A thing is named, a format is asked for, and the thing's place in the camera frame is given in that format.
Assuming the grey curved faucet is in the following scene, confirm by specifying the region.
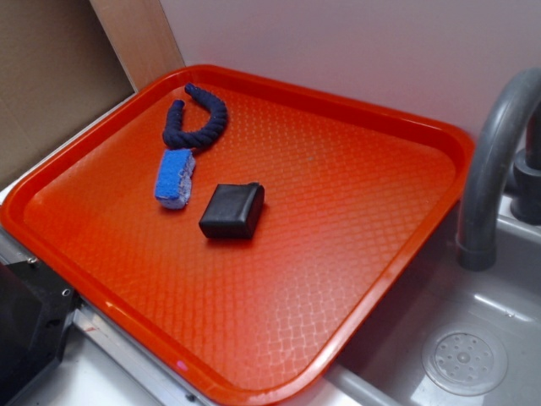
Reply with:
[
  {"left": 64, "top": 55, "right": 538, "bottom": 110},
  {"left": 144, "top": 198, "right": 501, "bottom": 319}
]
[{"left": 456, "top": 68, "right": 540, "bottom": 271}]

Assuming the round sink drain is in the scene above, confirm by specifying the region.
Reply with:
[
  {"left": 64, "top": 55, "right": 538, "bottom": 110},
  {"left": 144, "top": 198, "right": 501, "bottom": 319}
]
[{"left": 421, "top": 325, "right": 508, "bottom": 397}]

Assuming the brown cardboard panel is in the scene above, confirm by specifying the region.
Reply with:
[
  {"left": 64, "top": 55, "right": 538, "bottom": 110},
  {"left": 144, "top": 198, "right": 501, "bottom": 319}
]
[{"left": 1, "top": 1, "right": 134, "bottom": 187}]

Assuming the dark blue twisted rope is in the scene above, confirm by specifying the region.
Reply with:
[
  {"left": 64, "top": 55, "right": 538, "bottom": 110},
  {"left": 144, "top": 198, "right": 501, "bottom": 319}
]
[{"left": 161, "top": 83, "right": 229, "bottom": 151}]

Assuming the orange plastic tray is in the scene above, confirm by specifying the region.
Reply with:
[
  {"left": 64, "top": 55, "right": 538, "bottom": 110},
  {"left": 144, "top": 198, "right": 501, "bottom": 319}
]
[{"left": 1, "top": 66, "right": 474, "bottom": 405}]

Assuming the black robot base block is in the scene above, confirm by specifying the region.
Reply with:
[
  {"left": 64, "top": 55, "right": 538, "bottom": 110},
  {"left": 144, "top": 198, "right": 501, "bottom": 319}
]
[{"left": 1, "top": 261, "right": 78, "bottom": 405}]

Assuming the light wooden board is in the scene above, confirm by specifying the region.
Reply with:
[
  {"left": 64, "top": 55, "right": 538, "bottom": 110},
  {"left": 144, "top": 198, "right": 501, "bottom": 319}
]
[{"left": 90, "top": 0, "right": 185, "bottom": 91}]

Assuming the black rectangular block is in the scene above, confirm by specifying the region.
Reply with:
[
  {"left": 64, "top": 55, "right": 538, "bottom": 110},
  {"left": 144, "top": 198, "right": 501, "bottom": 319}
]
[{"left": 199, "top": 183, "right": 265, "bottom": 239}]

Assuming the blue sponge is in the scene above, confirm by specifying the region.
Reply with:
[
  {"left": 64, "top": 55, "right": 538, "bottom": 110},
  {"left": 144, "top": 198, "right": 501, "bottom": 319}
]
[{"left": 154, "top": 149, "right": 195, "bottom": 210}]

